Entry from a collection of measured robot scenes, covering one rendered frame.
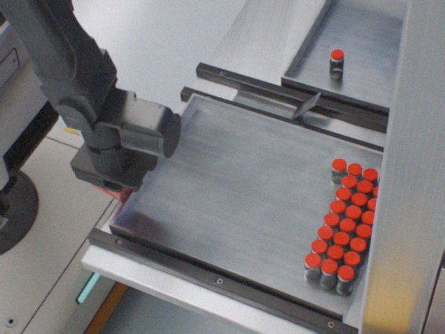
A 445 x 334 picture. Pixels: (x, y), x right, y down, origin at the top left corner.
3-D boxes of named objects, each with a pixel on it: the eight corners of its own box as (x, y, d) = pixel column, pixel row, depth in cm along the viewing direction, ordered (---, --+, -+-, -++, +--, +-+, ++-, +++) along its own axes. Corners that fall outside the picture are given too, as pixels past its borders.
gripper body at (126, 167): (137, 195, 108) (126, 162, 102) (71, 172, 111) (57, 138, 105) (160, 159, 111) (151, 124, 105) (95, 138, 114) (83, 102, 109)
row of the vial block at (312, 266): (363, 184, 118) (365, 165, 114) (316, 287, 109) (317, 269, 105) (348, 179, 119) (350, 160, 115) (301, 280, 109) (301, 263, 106)
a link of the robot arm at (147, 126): (81, 42, 98) (52, 102, 94) (171, 61, 95) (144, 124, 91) (108, 97, 108) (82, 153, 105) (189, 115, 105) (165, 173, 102)
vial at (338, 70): (345, 71, 131) (346, 52, 128) (340, 81, 130) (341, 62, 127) (332, 67, 132) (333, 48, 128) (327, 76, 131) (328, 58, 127)
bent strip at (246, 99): (320, 117, 126) (322, 92, 121) (313, 131, 125) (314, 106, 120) (238, 91, 131) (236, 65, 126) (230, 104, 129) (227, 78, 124)
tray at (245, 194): (405, 175, 119) (407, 160, 116) (341, 327, 105) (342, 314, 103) (195, 107, 129) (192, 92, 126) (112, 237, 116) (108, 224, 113)
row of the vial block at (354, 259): (393, 194, 117) (396, 175, 113) (349, 299, 107) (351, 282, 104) (378, 189, 117) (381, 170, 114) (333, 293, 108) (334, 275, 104)
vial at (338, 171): (348, 179, 119) (350, 160, 115) (342, 191, 118) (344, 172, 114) (333, 175, 119) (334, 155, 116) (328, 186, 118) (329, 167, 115)
